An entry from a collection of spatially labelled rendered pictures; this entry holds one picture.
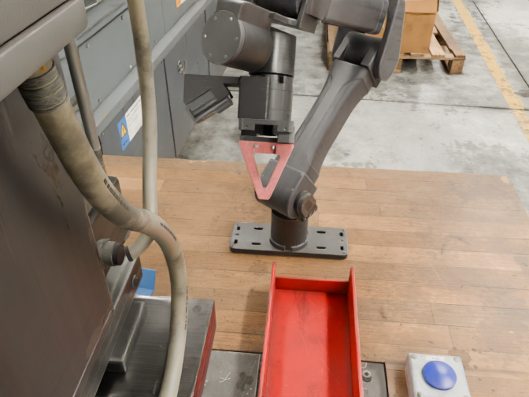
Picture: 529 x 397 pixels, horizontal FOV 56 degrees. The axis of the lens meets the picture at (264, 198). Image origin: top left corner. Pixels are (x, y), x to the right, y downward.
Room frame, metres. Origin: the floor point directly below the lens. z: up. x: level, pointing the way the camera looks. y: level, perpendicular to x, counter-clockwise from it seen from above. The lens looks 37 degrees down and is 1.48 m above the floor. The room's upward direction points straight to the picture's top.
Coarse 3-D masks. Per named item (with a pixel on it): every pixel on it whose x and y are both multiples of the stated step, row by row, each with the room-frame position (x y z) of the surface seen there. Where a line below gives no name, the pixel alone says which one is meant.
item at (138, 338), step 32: (128, 288) 0.28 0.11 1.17; (128, 320) 0.26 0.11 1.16; (160, 320) 0.28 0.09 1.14; (192, 320) 0.28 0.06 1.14; (128, 352) 0.24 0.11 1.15; (160, 352) 0.24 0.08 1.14; (192, 352) 0.24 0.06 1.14; (96, 384) 0.20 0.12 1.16; (128, 384) 0.21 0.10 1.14; (160, 384) 0.21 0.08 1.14; (192, 384) 0.21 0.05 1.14
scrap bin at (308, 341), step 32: (288, 288) 0.53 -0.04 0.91; (320, 288) 0.52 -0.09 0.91; (352, 288) 0.48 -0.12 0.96; (288, 320) 0.47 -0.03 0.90; (320, 320) 0.47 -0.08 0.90; (352, 320) 0.44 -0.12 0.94; (288, 352) 0.41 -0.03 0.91; (320, 352) 0.41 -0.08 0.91; (352, 352) 0.40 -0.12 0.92; (288, 384) 0.36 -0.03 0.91; (320, 384) 0.36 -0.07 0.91; (352, 384) 0.36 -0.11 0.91
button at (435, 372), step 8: (424, 368) 0.37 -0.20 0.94; (432, 368) 0.37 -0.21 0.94; (440, 368) 0.37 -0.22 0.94; (448, 368) 0.37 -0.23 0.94; (424, 376) 0.36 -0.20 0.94; (432, 376) 0.36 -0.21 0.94; (440, 376) 0.36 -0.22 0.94; (448, 376) 0.36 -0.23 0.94; (456, 376) 0.36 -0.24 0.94; (432, 384) 0.35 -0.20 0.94; (440, 384) 0.34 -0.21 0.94; (448, 384) 0.34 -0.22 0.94
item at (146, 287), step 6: (144, 270) 0.53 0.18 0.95; (150, 270) 0.52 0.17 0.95; (144, 276) 0.52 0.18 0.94; (150, 276) 0.52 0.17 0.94; (144, 282) 0.52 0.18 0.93; (150, 282) 0.52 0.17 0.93; (138, 288) 0.51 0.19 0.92; (144, 288) 0.51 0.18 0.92; (150, 288) 0.51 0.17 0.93; (138, 294) 0.50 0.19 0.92; (144, 294) 0.50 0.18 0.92; (150, 294) 0.50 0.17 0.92
